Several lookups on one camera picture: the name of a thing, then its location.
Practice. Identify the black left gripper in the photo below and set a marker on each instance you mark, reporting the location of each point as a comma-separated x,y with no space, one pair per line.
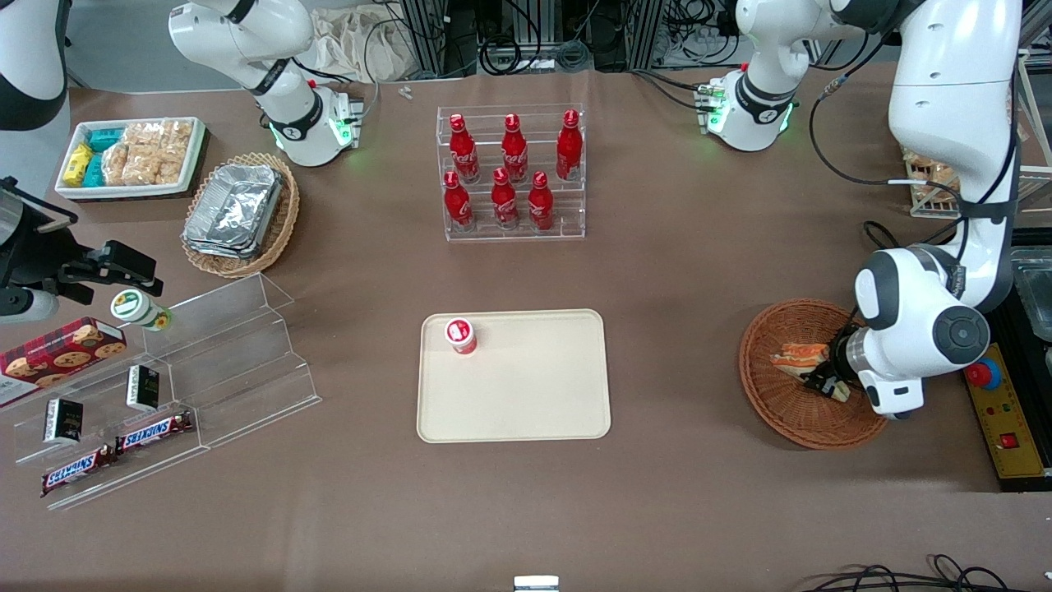
836,358

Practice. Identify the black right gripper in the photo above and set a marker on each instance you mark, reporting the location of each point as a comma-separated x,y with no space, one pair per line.
29,251

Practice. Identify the triangular sandwich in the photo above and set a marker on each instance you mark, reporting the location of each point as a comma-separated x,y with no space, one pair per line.
801,355

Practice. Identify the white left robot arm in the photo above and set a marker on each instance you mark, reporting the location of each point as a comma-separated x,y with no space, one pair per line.
945,82

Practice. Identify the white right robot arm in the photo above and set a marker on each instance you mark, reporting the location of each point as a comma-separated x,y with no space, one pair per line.
246,33

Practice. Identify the round brown wicker basket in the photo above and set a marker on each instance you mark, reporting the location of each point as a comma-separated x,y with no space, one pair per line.
789,411

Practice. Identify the white rectangular snack tray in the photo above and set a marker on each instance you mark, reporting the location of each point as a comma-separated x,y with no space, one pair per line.
131,191

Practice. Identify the oval tan wicker basket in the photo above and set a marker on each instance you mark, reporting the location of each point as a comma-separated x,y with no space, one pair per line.
279,222

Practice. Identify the foil tray in machine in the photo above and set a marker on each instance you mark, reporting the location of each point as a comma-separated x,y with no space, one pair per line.
1037,300

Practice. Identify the beige plastic tray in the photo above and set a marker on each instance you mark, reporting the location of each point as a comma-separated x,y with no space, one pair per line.
526,386

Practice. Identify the green lidded small cup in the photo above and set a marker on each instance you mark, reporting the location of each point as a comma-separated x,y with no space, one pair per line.
131,306

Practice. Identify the red tartan cookie box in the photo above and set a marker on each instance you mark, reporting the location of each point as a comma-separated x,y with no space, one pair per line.
57,353

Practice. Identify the teal snack pack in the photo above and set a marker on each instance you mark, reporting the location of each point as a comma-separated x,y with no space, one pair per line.
94,168
105,138

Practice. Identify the clear rice cracker bag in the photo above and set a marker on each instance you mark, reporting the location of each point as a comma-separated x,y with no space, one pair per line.
152,167
117,164
177,138
144,134

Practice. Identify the yellow snack pack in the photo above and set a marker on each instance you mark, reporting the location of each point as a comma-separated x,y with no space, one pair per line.
78,164

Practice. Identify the small black box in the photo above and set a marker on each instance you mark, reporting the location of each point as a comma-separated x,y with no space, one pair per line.
63,421
143,388

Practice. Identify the stack of foil trays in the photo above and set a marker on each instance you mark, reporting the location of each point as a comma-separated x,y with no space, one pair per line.
234,210

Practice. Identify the red emergency stop button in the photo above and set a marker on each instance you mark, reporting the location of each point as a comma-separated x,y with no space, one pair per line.
984,374

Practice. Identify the snickers chocolate bar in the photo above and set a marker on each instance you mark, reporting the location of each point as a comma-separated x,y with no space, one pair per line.
154,432
78,470

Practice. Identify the clear acrylic stepped shelf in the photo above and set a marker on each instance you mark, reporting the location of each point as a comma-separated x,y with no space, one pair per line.
246,362

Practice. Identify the yellow emergency stop box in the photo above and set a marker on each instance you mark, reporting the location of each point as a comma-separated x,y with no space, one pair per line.
1019,395

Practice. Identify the clear acrylic bottle rack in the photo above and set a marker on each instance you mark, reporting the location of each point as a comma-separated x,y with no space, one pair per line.
567,222

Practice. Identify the red cola bottle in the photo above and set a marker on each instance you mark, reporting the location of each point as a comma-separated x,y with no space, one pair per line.
504,201
457,204
540,204
569,148
463,152
514,152

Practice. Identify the beige cloth bag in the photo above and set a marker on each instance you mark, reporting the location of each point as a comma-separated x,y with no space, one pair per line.
353,45

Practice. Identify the red lidded small cup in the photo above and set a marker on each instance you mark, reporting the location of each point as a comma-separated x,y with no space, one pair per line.
460,333

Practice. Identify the white box at table edge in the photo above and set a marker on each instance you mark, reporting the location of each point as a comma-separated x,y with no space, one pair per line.
536,584

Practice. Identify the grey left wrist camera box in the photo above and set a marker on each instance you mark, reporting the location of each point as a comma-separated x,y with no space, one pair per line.
896,399

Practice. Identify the red rocker power switch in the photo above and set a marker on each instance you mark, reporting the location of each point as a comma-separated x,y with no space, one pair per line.
1009,441

